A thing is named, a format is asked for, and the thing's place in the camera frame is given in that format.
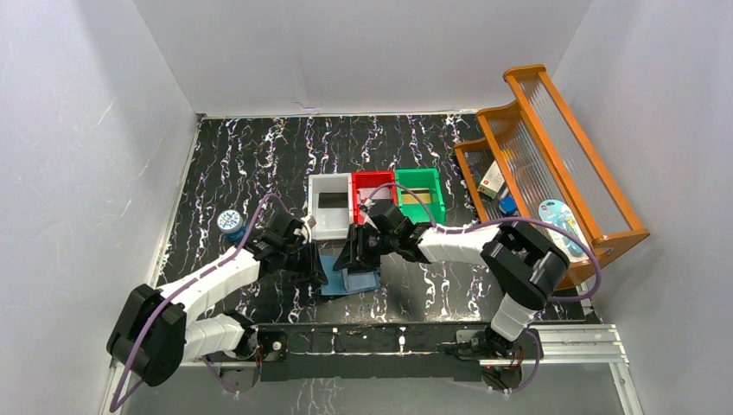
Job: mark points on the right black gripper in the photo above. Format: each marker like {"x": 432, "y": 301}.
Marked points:
{"x": 349, "y": 259}

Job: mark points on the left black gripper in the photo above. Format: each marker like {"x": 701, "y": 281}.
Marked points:
{"x": 309, "y": 263}

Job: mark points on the blue card holder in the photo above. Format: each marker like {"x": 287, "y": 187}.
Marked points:
{"x": 345, "y": 282}

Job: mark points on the white plastic bin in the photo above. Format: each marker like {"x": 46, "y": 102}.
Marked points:
{"x": 331, "y": 223}

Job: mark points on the red plastic bin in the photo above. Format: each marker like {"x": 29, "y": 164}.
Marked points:
{"x": 363, "y": 183}

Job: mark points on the green plastic bin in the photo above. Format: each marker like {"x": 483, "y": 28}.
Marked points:
{"x": 422, "y": 178}

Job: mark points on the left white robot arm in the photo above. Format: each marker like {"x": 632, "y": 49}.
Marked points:
{"x": 159, "y": 328}

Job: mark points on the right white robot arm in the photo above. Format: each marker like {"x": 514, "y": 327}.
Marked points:
{"x": 526, "y": 264}

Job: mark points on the black card in white bin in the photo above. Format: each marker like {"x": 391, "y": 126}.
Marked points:
{"x": 333, "y": 200}

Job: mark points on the gold card in green bin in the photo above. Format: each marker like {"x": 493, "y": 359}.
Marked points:
{"x": 417, "y": 196}

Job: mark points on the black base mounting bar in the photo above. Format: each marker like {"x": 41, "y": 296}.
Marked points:
{"x": 458, "y": 351}

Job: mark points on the blue round tape tin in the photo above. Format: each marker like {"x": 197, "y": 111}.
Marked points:
{"x": 232, "y": 225}

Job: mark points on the small red white box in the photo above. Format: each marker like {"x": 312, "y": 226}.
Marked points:
{"x": 493, "y": 183}

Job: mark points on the small blue object on shelf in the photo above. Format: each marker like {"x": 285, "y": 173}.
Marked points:
{"x": 508, "y": 206}

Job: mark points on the orange wooden shelf rack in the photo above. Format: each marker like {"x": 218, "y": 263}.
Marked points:
{"x": 544, "y": 155}

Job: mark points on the blue blister pack toy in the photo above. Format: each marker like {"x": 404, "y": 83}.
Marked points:
{"x": 558, "y": 214}

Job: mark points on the aluminium rail frame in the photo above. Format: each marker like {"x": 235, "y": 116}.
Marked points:
{"x": 547, "y": 343}

